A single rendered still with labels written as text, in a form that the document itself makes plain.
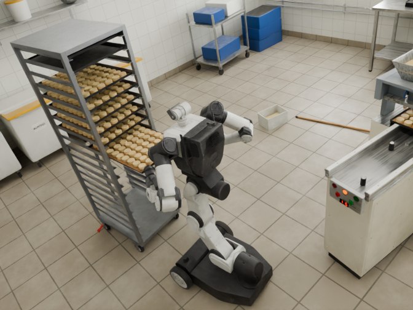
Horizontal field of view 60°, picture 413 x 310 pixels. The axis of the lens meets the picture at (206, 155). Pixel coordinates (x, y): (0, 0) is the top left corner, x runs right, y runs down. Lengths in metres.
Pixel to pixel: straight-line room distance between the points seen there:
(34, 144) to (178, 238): 2.26
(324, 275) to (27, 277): 2.48
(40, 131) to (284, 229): 3.04
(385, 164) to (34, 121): 3.69
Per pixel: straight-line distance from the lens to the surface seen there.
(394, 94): 2.87
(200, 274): 2.77
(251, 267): 2.54
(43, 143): 4.74
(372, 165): 2.52
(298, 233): 3.16
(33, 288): 3.50
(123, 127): 2.65
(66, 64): 2.24
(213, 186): 2.14
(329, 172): 2.36
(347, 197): 2.36
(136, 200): 3.53
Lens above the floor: 2.41
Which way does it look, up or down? 36 degrees down
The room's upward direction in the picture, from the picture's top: 12 degrees counter-clockwise
